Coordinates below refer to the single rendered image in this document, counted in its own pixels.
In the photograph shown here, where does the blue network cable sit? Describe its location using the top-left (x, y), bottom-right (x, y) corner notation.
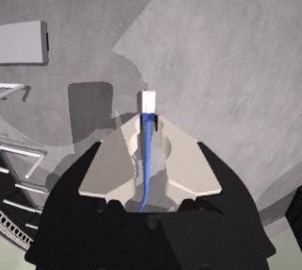
top-left (138, 122), bottom-right (151, 212)

